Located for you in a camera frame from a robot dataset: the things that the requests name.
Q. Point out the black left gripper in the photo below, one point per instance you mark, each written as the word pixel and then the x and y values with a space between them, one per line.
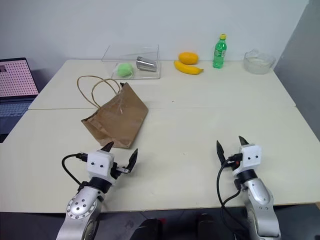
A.
pixel 115 170

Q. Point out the yellow-orange mango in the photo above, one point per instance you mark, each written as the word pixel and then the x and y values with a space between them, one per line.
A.
pixel 188 58

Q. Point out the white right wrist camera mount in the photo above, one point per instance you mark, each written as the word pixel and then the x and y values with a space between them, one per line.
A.
pixel 251 155

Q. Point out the dark rounded shape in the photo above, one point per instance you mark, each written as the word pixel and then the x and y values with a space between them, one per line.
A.
pixel 207 227
pixel 147 230

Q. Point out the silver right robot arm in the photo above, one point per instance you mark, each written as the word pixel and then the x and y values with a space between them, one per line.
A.
pixel 260 197

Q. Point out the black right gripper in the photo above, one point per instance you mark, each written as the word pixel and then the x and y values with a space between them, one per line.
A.
pixel 234 163

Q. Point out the clear glass bowl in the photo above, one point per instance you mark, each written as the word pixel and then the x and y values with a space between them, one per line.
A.
pixel 258 64

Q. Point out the yellow banana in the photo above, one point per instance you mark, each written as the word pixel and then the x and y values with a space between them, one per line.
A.
pixel 186 68

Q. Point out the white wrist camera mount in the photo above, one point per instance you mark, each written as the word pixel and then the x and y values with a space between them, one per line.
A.
pixel 100 161
pixel 251 155

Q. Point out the green fuzzy ball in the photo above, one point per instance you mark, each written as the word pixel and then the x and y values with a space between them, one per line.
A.
pixel 125 70

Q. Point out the laptop with pink screen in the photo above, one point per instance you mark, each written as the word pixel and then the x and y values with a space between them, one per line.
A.
pixel 15 77

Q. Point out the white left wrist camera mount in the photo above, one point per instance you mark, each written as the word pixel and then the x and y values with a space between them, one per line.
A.
pixel 100 161

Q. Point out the clear plastic box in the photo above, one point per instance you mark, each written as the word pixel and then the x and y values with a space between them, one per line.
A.
pixel 147 75

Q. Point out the shiny metal cup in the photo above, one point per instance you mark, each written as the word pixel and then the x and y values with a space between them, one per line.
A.
pixel 146 65

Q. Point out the green soda bottle yellow cap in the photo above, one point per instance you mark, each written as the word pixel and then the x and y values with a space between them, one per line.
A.
pixel 219 55

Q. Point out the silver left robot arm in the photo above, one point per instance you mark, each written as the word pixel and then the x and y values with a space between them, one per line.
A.
pixel 80 202

